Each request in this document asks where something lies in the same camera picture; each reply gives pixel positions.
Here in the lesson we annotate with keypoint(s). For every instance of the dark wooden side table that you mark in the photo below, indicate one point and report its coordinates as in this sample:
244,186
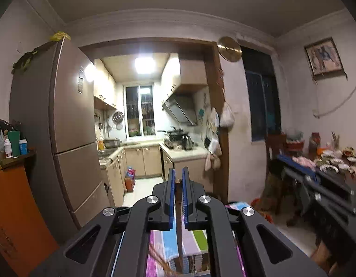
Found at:
333,179

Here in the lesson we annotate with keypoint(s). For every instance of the framed wall picture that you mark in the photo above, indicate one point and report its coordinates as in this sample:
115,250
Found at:
323,56

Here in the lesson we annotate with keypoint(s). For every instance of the hanging metal strainers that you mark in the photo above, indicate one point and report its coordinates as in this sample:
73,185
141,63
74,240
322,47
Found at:
118,119

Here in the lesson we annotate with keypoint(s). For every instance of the green cloth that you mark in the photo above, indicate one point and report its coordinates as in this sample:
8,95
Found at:
24,60

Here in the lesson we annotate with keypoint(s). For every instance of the gold round wall disc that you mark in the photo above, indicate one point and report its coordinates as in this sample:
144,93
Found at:
230,49

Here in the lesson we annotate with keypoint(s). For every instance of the beige lower kitchen cabinets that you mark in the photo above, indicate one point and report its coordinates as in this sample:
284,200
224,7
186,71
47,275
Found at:
143,161

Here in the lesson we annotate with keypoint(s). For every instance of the metal kettle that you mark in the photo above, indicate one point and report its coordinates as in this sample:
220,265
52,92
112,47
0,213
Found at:
188,142

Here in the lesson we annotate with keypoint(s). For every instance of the wooden chair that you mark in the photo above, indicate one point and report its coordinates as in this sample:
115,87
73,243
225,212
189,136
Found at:
276,147

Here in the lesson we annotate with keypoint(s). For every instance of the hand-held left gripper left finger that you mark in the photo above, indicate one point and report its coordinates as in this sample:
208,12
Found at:
171,199

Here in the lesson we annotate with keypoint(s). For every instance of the square ceiling light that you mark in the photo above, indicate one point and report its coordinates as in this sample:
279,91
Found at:
143,65

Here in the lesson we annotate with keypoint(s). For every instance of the metal range hood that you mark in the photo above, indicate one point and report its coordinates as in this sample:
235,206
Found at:
179,109

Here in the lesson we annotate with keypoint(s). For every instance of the kitchen window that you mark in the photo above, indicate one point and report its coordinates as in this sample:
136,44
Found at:
139,109

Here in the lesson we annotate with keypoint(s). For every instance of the dark bag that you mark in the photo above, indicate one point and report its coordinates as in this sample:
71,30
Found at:
6,127

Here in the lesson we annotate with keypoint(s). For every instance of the grey refrigerator sticker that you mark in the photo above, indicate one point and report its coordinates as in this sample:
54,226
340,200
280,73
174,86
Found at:
81,80

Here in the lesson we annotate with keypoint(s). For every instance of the white plastic bag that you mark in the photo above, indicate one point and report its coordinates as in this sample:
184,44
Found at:
227,117

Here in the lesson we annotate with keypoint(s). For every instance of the metal pot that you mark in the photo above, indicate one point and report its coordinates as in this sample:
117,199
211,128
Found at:
111,142

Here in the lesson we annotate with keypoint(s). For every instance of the pink plastic bag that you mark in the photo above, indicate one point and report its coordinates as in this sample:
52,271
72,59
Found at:
303,161

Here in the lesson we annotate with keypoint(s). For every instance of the hanging cloth bags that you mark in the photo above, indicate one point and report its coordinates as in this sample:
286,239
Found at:
212,138

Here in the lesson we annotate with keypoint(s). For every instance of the long wooden chopstick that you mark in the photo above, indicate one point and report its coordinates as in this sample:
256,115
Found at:
178,225

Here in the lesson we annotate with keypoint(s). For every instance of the yellow cloth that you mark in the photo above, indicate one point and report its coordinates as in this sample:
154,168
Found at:
60,36

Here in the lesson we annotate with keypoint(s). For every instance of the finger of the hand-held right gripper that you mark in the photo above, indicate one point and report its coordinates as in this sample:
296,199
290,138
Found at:
296,166
313,192

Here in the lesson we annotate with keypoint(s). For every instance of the dark curtained window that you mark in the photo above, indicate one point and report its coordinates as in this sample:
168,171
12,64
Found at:
261,98

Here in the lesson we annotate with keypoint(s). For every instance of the group of food bowls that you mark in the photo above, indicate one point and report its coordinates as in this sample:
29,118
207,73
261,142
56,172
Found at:
339,161

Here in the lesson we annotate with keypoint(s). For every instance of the beige upper kitchen cabinet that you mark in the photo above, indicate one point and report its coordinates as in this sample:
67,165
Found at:
183,73
104,92

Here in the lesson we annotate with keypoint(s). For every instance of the red plastic bottles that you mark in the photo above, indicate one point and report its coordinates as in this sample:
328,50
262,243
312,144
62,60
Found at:
130,179

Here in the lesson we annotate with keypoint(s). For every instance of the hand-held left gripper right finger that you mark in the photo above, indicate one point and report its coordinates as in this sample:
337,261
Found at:
185,199

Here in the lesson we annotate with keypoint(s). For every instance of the red jar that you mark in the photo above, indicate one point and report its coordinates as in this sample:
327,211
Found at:
314,142

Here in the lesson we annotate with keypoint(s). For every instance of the orange wooden cabinet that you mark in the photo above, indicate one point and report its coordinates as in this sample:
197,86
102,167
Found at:
16,207

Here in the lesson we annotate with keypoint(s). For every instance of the black wok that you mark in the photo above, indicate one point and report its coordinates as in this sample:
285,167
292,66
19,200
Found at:
175,134

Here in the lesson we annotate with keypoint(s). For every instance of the floral purple blue tablecloth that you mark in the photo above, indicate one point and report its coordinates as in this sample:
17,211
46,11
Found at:
195,238

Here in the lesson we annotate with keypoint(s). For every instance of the brown refrigerator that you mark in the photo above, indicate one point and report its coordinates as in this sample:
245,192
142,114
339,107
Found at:
68,138

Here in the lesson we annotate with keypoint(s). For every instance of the white red-label bottle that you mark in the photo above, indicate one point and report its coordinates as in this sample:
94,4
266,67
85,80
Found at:
8,149

